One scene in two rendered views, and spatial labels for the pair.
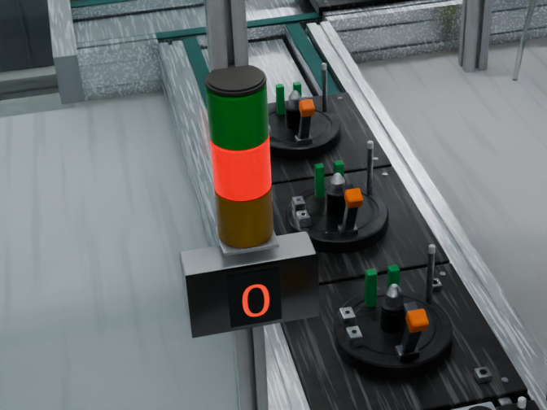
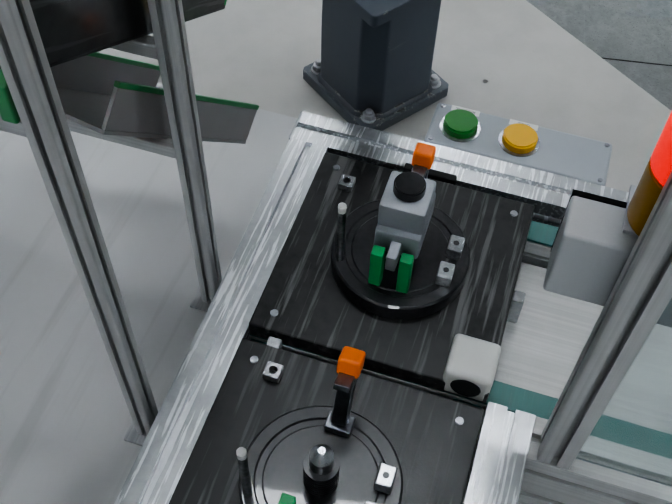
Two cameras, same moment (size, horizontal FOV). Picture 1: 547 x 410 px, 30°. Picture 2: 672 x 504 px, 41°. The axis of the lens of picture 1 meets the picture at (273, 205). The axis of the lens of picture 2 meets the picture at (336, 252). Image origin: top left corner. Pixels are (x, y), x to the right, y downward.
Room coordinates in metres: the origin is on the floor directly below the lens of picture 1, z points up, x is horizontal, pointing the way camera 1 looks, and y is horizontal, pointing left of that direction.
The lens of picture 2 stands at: (1.17, 0.00, 1.72)
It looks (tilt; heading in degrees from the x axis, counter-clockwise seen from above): 54 degrees down; 207
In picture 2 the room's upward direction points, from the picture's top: 2 degrees clockwise
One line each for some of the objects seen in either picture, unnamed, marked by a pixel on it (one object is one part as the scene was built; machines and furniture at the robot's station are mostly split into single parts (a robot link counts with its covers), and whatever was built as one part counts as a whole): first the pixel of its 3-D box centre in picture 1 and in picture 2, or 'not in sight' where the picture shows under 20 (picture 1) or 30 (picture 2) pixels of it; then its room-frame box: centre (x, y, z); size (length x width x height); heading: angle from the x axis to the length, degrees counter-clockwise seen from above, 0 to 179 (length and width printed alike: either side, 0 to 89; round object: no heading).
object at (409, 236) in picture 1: (337, 197); not in sight; (1.15, -0.09, 1.01); 0.24 x 0.24 x 0.13; 11
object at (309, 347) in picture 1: (392, 310); (321, 470); (0.91, -0.13, 1.01); 0.24 x 0.24 x 0.13; 11
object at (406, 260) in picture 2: not in sight; (404, 273); (0.70, -0.16, 1.01); 0.01 x 0.01 x 0.05; 11
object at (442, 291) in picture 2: not in sight; (400, 255); (0.66, -0.18, 0.98); 0.14 x 0.14 x 0.02
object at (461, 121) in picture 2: not in sight; (460, 126); (0.45, -0.21, 0.96); 0.04 x 0.04 x 0.02
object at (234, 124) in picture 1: (238, 110); not in sight; (0.74, 0.03, 1.38); 0.05 x 0.05 x 0.05
